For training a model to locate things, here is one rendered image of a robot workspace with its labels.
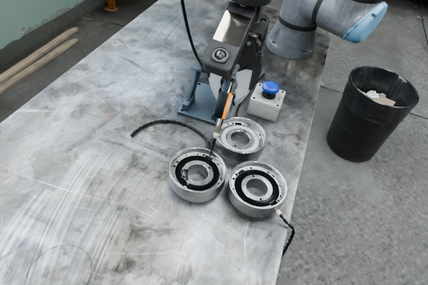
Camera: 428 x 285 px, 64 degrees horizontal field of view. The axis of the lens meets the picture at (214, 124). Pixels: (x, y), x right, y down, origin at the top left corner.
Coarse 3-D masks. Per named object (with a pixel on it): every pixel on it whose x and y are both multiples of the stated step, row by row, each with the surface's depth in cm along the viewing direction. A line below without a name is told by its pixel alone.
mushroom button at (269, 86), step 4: (264, 84) 78; (268, 84) 78; (272, 84) 78; (276, 84) 78; (264, 88) 77; (268, 88) 77; (272, 88) 77; (276, 88) 77; (268, 92) 77; (272, 92) 77; (276, 92) 77
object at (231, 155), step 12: (228, 120) 73; (240, 120) 74; (252, 120) 73; (228, 132) 71; (240, 132) 72; (264, 132) 71; (216, 144) 69; (252, 144) 70; (264, 144) 68; (228, 156) 67; (240, 156) 67; (252, 156) 67
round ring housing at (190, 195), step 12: (180, 156) 65; (204, 156) 65; (216, 156) 65; (192, 168) 64; (204, 168) 64; (192, 180) 61; (204, 180) 61; (180, 192) 59; (192, 192) 58; (204, 192) 58; (216, 192) 60
